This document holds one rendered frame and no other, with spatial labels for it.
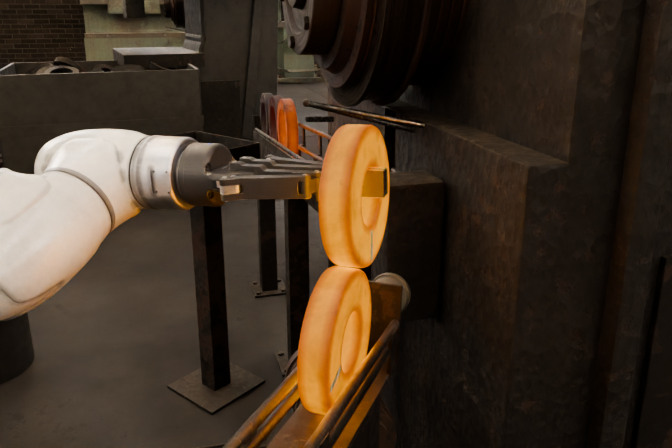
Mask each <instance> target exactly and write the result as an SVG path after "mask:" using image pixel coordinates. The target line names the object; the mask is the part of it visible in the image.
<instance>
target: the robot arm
mask: <svg viewBox="0 0 672 448"><path fill-rule="evenodd" d="M322 166H323V162H321V161H311V160H301V159H291V158H281V157H277V156H273V155H266V156H265V159H256V158H254V157H240V161H236V160H235V159H234V158H233V156H232V155H231V152H230V151H229V149H228V148H227V147H226V146H224V145H222V144H219V143H198V141H196V140H195V139H193V138H191V137H174V136H160V135H154V136H148V135H144V134H142V133H139V132H136V131H131V130H123V129H88V130H80V131H75V132H71V133H67V134H64V135H61V136H59V137H56V138H54V139H52V140H51V141H49V142H47V143H46V144H45V145H44V146H43V147H42V148H41V149H40V151H39V152H38V154H37V157H36V160H35V164H34V174H35V175H34V174H22V173H17V172H14V171H11V170H9V169H7V168H1V169H0V321H7V320H11V319H14V318H16V317H19V316H21V315H23V314H25V313H27V312H29V311H31V310H33V309H34V308H36V307H37V306H39V305H40V304H42V303H43V302H45V301H46V300H47V299H49V298H50V297H51V296H52V295H54V294H55V293H56V292H57V291H59V290H60V289H61V288H62V287H63V286H64V285H65V284H66V283H67V282H69V281H70V280H71V279H72V278H73V277H74V276H75V275H76V274H77V273H78V272H79V271H80V270H81V269H82V268H83V267H84V265H85V264H86V263H87V262H88V261H89V260H90V259H91V257H92V256H93V255H94V254H95V253H96V251H97V249H98V248H99V246H100V244H101V243H102V241H103V240H104V239H105V238H106V236H107V235H108V234H109V233H110V232H111V231H113V230H114V229H115V228H116V227H118V226H119V225H120V224H122V223H123V222H125V221H126V220H128V219H130V218H132V217H134V216H136V215H137V214H139V213H140V211H141V209H154V210H160V209H166V210H182V211H187V210H188V209H191V208H193V207H195V206H210V207H219V206H221V205H223V204H225V203H226V202H228V201H234V200H248V199H309V198H311V197H312V195H316V201H319V186H320V177H321V171H322ZM311 194H312V195H311ZM387 194H388V178H387V168H384V167H369V168H368V170H367V172H366V174H365V178H364V182H363V188H362V197H373V198H384V197H385V196H386V195H387Z"/></svg>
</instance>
